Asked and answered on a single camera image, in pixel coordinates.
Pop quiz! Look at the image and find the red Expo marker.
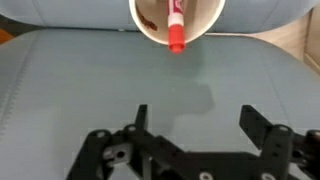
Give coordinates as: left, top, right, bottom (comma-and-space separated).
165, 0, 187, 55

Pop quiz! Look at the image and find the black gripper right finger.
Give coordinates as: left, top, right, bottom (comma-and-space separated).
239, 104, 320, 180

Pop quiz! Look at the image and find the brown wooden board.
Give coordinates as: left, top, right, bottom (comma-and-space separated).
0, 28, 15, 45

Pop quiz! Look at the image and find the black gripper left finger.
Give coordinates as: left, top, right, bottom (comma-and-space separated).
64, 104, 188, 180

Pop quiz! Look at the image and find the white paper cup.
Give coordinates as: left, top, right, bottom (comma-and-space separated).
128, 0, 228, 46

